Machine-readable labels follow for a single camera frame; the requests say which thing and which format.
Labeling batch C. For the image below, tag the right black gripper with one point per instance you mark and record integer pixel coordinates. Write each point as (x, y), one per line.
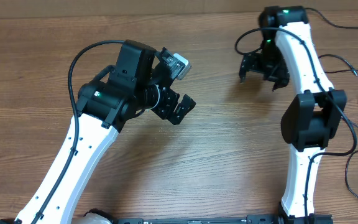
(252, 64)

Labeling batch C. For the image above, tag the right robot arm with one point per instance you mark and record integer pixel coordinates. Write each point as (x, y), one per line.
(287, 56)

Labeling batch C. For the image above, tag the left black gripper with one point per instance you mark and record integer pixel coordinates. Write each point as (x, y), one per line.
(165, 111)

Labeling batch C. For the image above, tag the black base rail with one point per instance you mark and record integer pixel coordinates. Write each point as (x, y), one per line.
(96, 216)

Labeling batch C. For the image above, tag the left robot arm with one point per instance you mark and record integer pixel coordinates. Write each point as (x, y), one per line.
(140, 80)

